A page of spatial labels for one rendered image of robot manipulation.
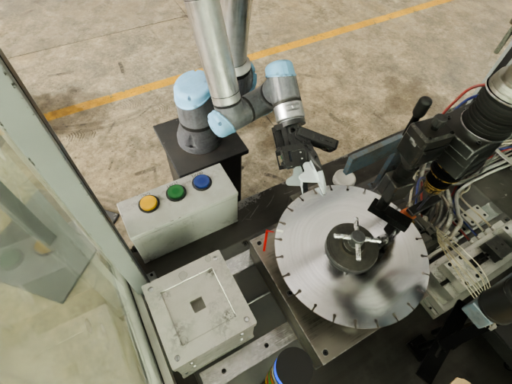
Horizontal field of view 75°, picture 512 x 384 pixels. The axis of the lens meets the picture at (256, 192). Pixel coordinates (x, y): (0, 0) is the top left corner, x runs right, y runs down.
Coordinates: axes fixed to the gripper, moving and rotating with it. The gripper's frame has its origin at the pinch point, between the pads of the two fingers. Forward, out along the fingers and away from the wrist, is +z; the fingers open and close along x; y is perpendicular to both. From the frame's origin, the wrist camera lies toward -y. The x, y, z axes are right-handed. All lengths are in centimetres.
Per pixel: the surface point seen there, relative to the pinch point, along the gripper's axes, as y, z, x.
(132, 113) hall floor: 57, -74, -150
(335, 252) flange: 4.6, 11.7, 16.1
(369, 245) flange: -3.2, 12.2, 16.3
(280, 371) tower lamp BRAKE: 25, 17, 43
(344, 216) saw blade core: -1.4, 5.4, 10.8
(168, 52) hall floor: 25, -127, -185
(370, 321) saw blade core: 3.4, 24.4, 22.9
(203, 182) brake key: 27.2, -9.7, -3.3
